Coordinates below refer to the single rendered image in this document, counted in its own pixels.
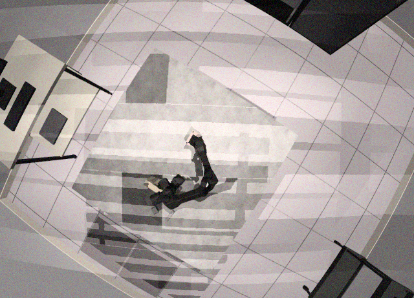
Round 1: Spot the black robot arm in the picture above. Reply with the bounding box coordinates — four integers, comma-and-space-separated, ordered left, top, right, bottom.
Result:
149, 134, 218, 210

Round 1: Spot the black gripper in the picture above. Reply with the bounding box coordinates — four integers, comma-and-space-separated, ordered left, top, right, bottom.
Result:
167, 174, 185, 191

